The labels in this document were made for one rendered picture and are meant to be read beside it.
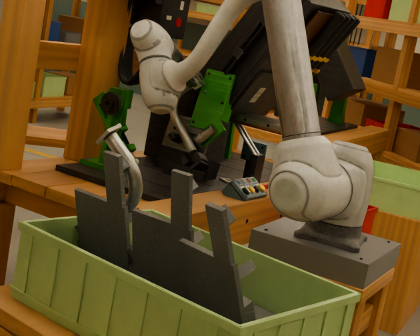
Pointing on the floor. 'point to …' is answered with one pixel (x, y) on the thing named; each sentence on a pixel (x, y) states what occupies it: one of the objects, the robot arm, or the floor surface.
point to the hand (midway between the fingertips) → (193, 79)
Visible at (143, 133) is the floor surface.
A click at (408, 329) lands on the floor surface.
